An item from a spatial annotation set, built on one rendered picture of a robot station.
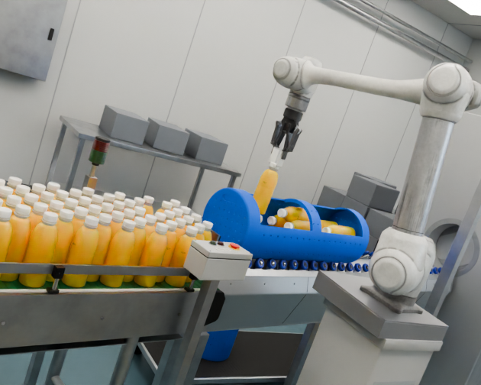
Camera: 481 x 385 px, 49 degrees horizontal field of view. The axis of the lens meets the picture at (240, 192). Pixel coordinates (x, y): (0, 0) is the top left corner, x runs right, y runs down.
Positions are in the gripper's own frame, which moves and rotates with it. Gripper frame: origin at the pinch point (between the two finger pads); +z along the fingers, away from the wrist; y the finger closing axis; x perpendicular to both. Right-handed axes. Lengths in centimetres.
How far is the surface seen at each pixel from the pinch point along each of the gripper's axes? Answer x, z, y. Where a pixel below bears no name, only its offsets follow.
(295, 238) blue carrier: -17.7, 30.6, -9.1
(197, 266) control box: 46, 37, -26
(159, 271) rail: 52, 44, -16
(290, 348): -120, 126, 43
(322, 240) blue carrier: -37.1, 30.1, -8.9
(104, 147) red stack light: 55, 18, 37
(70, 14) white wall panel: -42, -36, 335
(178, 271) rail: 45, 44, -16
